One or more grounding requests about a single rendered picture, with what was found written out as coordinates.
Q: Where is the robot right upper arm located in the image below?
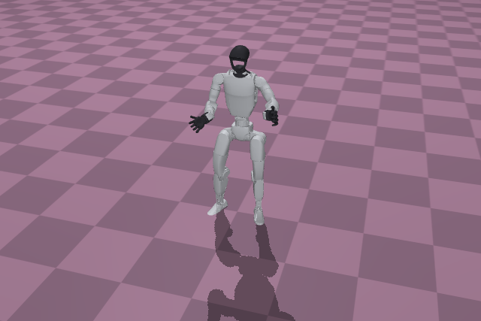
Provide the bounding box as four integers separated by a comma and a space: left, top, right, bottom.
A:
208, 73, 226, 112

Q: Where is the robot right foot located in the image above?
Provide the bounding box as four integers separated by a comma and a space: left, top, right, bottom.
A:
207, 199, 228, 216

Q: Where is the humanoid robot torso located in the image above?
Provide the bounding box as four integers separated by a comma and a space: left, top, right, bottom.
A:
223, 69, 258, 141

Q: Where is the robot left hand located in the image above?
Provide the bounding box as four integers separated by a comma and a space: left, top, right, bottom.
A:
265, 106, 278, 126

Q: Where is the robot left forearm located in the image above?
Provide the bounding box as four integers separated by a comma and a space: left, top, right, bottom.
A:
263, 98, 279, 120

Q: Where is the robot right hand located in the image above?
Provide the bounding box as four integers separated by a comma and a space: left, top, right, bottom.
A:
189, 112, 212, 133

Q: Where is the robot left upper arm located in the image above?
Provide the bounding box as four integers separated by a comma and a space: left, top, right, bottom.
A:
255, 76, 276, 108

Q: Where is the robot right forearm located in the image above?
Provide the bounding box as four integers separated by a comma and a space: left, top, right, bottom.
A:
204, 101, 215, 120

